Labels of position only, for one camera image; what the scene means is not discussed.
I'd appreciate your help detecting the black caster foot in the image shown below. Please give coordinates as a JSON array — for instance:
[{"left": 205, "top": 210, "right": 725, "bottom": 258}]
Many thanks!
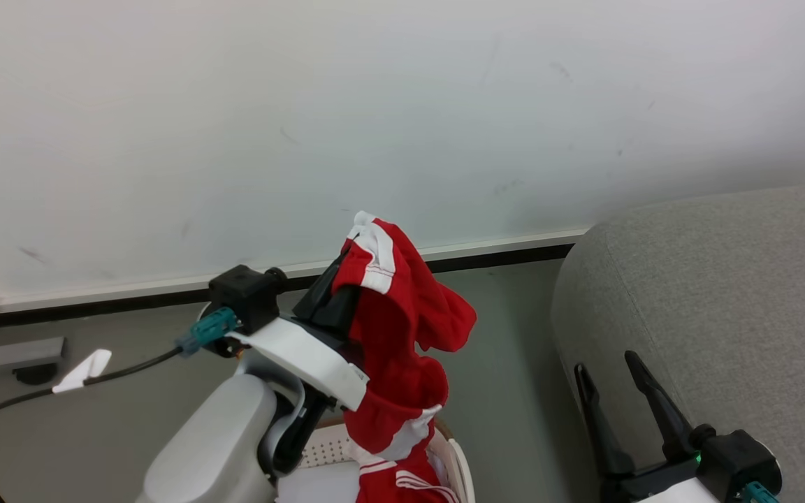
[{"left": 13, "top": 363, "right": 58, "bottom": 386}]

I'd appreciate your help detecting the pale blue cloth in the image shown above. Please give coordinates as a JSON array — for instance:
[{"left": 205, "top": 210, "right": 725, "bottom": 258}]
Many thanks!
[{"left": 278, "top": 461, "right": 361, "bottom": 503}]

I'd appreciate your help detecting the white perforated laundry basket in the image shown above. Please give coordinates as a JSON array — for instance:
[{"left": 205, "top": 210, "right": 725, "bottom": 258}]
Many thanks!
[{"left": 298, "top": 418, "right": 477, "bottom": 503}]

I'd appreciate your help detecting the white wall baseboard strip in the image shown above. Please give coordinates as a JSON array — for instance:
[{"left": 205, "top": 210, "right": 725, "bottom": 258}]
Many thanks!
[{"left": 0, "top": 226, "right": 590, "bottom": 314}]

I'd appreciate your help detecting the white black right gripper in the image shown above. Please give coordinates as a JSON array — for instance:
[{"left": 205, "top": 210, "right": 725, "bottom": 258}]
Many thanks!
[{"left": 574, "top": 350, "right": 721, "bottom": 503}]

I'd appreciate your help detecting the red white sports garment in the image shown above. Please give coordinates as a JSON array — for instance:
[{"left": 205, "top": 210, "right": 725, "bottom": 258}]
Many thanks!
[{"left": 331, "top": 211, "right": 478, "bottom": 503}]

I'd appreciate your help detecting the grey metal frame beam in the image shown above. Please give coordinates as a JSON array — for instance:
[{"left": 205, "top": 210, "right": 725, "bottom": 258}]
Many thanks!
[{"left": 0, "top": 337, "right": 68, "bottom": 375}]

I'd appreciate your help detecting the teal left cable connector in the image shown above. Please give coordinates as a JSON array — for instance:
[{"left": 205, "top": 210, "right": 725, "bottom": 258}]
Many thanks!
[{"left": 176, "top": 307, "right": 238, "bottom": 357}]

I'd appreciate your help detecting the white cable tag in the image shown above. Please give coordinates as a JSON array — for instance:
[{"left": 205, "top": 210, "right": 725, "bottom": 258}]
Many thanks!
[{"left": 52, "top": 349, "right": 113, "bottom": 394}]

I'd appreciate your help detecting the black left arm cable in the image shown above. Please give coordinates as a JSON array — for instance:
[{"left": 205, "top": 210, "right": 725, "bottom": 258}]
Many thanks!
[{"left": 0, "top": 347, "right": 185, "bottom": 503}]

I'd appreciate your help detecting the teal cable connector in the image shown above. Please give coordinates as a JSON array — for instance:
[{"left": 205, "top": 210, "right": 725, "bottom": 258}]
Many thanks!
[
  {"left": 739, "top": 481, "right": 781, "bottom": 503},
  {"left": 176, "top": 307, "right": 238, "bottom": 357}
]

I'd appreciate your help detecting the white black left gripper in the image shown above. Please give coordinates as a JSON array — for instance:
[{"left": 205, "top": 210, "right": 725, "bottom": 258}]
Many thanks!
[{"left": 226, "top": 251, "right": 370, "bottom": 411}]

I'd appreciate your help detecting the grey fabric sofa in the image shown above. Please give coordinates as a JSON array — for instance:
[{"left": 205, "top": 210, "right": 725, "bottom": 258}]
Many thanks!
[{"left": 551, "top": 182, "right": 805, "bottom": 503}]

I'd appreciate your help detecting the teal right cable connector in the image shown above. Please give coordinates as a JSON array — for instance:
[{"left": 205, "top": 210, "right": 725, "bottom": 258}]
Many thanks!
[{"left": 739, "top": 481, "right": 781, "bottom": 503}]

